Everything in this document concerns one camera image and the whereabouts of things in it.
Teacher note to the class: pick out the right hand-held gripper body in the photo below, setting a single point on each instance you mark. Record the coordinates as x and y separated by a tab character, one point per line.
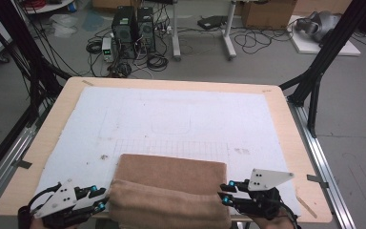
260	203

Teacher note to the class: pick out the tan towel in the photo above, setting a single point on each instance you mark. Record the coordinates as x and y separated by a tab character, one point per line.
171	191

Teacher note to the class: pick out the grey metal bracket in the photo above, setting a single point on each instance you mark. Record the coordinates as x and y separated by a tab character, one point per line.
317	179
23	164

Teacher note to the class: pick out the aluminium rail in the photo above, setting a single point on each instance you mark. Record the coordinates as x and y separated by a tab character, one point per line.
324	165
9	159

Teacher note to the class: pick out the large black computer tower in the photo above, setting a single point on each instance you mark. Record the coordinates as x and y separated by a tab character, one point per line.
124	31

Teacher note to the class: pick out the white power supply unit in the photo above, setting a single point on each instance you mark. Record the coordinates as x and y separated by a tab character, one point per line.
107	49

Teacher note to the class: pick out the slim black computer tower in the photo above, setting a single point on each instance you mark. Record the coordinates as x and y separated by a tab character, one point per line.
146	30

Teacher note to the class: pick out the person's right hand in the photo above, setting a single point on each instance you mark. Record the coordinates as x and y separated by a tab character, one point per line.
271	224

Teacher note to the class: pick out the thin wooden strip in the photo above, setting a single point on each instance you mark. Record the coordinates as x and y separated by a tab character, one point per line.
306	206

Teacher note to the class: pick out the black metal frame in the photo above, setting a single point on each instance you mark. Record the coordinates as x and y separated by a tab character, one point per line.
22	41
330	44

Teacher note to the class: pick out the clear plastic bag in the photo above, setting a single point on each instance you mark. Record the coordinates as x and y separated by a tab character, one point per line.
63	24

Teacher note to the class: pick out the black flat device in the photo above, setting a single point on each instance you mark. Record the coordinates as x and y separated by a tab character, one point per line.
211	22

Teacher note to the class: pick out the white desk frame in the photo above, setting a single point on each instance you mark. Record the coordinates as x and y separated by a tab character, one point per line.
175	31

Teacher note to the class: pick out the brown cardboard box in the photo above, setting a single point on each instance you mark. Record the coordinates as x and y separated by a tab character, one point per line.
267	14

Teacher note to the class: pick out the white floor board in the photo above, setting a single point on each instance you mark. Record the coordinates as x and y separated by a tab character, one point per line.
308	47

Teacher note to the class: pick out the white grid mat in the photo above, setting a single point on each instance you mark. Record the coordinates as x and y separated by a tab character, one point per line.
171	108

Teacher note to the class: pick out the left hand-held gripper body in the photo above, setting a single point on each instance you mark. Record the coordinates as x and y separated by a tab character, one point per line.
60	203

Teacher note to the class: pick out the person's left hand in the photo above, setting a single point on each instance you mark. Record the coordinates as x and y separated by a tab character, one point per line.
35	225

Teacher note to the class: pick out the white round table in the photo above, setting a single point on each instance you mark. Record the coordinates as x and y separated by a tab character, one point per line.
50	7

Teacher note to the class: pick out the grey rounded device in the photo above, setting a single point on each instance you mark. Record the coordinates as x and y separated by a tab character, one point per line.
319	25

